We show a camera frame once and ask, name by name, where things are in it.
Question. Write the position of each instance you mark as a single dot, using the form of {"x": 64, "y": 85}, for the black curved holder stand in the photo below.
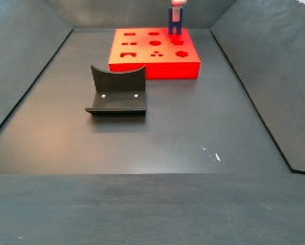
{"x": 120, "y": 92}

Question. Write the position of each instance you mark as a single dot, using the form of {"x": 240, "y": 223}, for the red shape-sorter block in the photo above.
{"x": 167, "y": 54}

